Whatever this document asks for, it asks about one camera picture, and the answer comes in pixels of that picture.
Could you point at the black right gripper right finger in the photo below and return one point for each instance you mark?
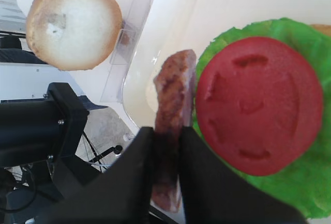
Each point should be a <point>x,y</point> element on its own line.
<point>213,193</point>

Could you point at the left clear acrylic rail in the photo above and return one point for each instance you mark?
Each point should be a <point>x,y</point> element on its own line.
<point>137,15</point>

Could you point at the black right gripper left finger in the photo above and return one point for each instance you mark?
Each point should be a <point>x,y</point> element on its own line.
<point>120,195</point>

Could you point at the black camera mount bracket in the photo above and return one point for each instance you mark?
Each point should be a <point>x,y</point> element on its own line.
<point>46,134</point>

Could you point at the white crust bread slice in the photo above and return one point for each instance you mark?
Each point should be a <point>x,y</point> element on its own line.
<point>73,34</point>

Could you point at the red tomato slice on burger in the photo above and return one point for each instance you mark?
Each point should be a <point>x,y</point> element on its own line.
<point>259,105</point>

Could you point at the clear bread holder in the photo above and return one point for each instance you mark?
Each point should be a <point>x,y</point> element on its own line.
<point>126,41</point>

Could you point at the bottom bun slice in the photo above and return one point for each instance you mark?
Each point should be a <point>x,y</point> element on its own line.
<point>323,28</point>

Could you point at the green lettuce leaf on burger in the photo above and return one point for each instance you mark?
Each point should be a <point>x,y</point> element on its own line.
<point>304,184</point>

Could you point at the cream rectangular tray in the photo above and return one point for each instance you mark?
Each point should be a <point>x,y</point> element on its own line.
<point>176,25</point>

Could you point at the brown meat patty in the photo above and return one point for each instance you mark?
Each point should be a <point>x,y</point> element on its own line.
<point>175,88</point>

